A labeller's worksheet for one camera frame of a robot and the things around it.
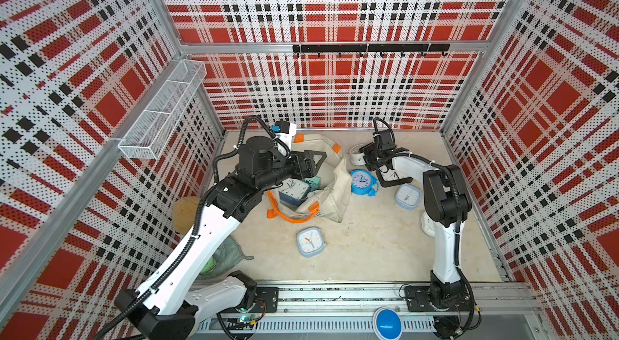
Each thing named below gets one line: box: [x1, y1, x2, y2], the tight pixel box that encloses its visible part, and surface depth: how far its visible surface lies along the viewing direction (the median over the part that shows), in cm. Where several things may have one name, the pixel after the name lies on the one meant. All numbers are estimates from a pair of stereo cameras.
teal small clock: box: [303, 175, 322, 194], surface depth 98 cm
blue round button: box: [372, 306, 403, 340], surface depth 69 cm
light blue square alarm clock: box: [296, 226, 326, 258], surface depth 86 cm
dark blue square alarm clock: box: [278, 178, 310, 209], surface depth 97 cm
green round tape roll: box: [199, 255, 217, 275], surface depth 79 cm
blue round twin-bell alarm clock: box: [348, 169, 379, 197], surface depth 103 cm
